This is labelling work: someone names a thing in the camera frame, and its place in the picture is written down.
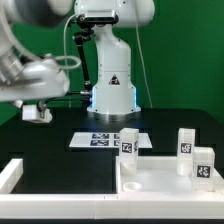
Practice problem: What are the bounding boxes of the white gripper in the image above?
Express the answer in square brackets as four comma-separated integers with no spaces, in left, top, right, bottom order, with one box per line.
[0,58,70,114]

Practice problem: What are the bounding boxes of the white square table top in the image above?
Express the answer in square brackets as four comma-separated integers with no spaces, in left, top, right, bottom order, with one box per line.
[114,155,224,194]

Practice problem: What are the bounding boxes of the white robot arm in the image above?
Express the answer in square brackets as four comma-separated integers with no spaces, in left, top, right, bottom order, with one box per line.
[0,0,155,123]

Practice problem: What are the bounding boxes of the white marker tag sheet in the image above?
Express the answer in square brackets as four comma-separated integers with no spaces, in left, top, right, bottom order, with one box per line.
[68,132,153,149]

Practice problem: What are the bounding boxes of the white U-shaped obstacle fence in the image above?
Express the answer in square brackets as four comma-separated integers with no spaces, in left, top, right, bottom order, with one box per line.
[0,159,224,219]

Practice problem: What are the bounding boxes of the black cable at base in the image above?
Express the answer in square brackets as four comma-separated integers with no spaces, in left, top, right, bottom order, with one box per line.
[43,89,92,105]

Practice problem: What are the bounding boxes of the grey camera cable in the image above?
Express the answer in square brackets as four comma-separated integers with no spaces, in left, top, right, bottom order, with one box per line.
[62,13,78,94]

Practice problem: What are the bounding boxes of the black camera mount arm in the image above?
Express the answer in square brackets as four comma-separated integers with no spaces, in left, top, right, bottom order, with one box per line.
[72,27,95,92]

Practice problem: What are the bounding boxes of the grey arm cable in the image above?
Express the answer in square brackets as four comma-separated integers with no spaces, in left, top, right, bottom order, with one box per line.
[133,0,154,109]

